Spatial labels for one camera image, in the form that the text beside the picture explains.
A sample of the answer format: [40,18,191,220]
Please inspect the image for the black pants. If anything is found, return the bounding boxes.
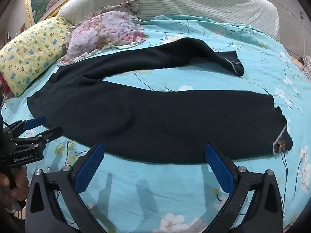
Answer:
[27,38,293,164]

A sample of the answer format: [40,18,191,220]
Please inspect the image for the person's left hand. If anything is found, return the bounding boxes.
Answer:
[1,165,29,212]

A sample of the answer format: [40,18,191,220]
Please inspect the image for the yellow cartoon print pillow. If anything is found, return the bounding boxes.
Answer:
[1,16,70,97]

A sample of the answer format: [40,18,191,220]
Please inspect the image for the pink floral ruffled pillow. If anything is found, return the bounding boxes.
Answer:
[56,0,147,66]

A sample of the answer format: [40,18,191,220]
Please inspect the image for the plaid cloth at bedside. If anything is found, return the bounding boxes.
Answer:
[301,55,311,81]

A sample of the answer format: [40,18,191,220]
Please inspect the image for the beige ribbed headboard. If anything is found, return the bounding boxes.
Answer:
[59,0,280,41]

